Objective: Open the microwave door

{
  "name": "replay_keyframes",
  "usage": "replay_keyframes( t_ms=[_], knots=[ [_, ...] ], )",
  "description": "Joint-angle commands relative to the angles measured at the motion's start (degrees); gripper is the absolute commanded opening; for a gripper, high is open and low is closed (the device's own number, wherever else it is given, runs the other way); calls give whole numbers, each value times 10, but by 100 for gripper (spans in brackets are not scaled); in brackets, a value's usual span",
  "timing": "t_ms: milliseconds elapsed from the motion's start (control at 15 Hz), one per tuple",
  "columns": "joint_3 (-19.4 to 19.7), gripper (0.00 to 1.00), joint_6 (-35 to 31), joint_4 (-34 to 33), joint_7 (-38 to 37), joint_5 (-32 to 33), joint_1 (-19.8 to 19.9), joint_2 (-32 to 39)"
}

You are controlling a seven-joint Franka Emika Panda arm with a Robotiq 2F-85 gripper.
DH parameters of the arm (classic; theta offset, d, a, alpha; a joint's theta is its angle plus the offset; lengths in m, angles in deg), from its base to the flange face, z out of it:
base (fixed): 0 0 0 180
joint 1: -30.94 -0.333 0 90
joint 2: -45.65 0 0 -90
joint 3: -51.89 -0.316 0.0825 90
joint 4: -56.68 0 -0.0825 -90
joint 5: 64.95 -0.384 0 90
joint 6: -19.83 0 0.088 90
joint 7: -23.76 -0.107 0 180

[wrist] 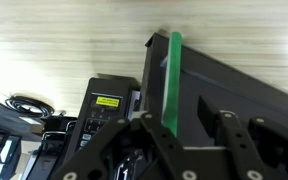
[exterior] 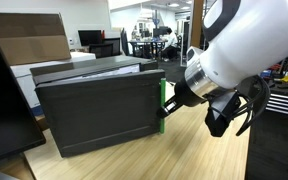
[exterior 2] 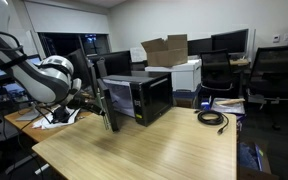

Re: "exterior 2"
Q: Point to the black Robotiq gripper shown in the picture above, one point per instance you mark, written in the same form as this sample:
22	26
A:
82	101

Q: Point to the black microwave door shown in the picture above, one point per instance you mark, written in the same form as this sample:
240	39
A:
112	113

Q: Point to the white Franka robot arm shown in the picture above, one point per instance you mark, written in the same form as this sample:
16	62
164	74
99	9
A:
34	80

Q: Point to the black microwave oven body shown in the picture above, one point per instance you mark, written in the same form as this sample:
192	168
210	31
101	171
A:
154	96

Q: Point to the open cardboard box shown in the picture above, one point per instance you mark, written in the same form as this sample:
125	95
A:
167	55

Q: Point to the black computer monitor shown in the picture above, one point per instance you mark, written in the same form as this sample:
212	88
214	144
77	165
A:
200	46
79	66
230	41
114	63

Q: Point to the yellow warning sticker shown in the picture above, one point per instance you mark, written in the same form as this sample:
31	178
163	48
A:
138	116

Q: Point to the crumpled white papers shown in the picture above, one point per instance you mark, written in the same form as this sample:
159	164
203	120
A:
47	123

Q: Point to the small whiteboard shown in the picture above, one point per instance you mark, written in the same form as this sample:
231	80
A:
137	54

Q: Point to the wooden side desk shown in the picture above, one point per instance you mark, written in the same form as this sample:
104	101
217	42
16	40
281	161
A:
34	133

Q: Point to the white roller blind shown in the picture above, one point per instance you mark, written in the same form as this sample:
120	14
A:
67	18

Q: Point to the small blue white carton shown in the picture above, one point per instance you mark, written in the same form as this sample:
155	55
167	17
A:
205	103

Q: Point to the black mesh office chair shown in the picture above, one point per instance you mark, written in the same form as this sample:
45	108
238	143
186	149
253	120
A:
215	66
277	66

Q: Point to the stack of grey sheets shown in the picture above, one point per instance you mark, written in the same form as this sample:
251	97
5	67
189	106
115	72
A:
227	109

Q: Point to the light wooden stick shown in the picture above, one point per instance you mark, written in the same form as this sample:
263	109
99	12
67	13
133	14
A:
230	101

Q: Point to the floor box with blue contents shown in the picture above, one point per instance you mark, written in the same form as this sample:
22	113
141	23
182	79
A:
247	156

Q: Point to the white wall thermostat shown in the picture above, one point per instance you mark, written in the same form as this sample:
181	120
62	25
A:
276	38

